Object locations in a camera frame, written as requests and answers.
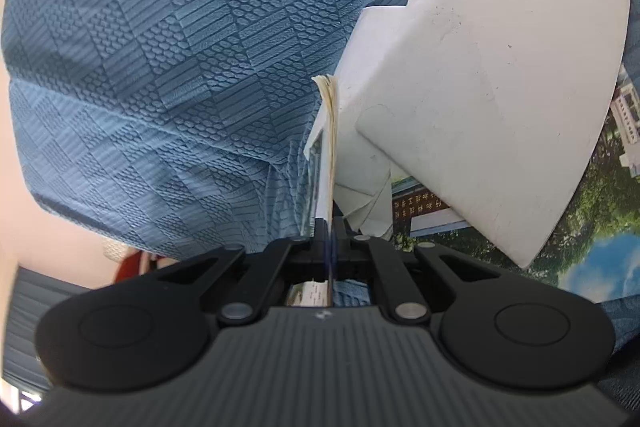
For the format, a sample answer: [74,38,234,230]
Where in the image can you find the blue curtain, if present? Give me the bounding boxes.
[2,267,87,395]

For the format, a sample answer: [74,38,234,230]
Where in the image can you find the striped red black white blanket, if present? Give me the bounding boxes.
[102,239,177,283]

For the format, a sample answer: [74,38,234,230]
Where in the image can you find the blue textured sofa cover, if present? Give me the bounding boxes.
[0,0,640,408]

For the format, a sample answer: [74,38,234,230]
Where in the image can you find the landscape photo brochure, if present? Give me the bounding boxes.
[284,66,640,308]

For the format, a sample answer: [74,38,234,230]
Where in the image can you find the white envelope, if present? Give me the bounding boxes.
[336,0,630,268]

